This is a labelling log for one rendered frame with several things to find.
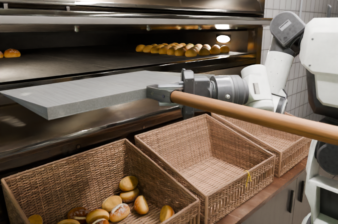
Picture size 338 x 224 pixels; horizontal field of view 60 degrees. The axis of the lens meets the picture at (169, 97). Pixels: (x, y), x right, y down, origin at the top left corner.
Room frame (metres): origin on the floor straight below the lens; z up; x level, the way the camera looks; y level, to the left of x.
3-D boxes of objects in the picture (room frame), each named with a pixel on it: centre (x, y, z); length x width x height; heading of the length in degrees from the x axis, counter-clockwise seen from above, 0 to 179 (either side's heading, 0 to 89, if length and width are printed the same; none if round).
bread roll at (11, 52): (1.91, 1.02, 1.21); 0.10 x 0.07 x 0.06; 135
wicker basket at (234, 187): (1.37, -0.19, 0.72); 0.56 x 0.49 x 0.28; 133
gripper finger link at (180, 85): (0.71, 0.00, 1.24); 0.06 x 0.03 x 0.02; 99
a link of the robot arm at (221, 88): (0.72, -0.09, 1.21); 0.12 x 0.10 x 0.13; 99
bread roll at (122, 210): (1.08, 0.21, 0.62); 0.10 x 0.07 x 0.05; 141
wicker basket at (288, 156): (1.79, -0.62, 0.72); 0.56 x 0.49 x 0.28; 135
